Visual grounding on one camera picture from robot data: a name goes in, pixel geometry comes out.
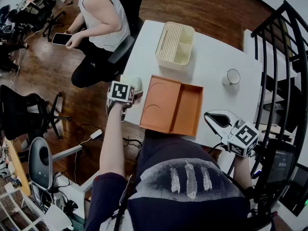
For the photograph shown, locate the dark screen device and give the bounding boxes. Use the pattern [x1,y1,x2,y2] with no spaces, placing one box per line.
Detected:
[266,142,297,185]

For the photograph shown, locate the person's right forearm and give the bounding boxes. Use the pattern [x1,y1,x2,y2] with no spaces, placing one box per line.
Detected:
[232,154,254,190]

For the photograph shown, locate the white cup with dark rim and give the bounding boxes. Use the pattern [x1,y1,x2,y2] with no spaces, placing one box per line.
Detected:
[221,68,241,86]

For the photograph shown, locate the black mesh office chair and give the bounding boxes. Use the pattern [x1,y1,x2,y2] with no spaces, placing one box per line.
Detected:
[0,84,72,141]

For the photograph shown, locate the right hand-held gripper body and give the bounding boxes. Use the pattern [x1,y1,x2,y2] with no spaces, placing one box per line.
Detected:
[204,109,260,158]

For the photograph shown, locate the person's left forearm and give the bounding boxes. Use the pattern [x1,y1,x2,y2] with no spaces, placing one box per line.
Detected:
[99,102,127,178]

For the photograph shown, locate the black floor cables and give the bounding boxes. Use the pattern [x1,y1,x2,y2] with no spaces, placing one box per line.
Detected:
[122,136,143,150]

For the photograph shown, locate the orange cardboard tray box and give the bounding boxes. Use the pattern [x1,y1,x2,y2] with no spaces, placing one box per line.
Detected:
[139,74,204,137]

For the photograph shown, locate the round wooden table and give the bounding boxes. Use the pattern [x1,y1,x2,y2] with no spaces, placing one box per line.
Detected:
[4,138,32,197]

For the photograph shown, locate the cream ribbed storage box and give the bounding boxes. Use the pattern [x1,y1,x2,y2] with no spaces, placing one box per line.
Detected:
[155,21,195,71]

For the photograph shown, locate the black metal railing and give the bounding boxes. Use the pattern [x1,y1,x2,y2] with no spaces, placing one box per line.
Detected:
[250,0,308,218]

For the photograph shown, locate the black wristband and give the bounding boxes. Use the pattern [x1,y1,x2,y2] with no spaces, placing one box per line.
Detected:
[244,186,256,201]

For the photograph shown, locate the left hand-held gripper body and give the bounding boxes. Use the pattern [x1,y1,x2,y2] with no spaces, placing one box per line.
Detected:
[105,80,144,123]

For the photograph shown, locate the white wire rack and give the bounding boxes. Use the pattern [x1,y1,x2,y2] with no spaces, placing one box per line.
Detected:
[0,186,74,231]

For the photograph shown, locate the white power adapter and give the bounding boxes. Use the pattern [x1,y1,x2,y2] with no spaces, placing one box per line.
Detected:
[90,128,104,141]

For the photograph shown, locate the white desk frame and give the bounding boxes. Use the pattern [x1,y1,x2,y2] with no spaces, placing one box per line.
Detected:
[51,144,102,220]

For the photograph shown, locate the person's dark feather print shirt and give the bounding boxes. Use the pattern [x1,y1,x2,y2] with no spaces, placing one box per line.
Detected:
[84,128,276,231]

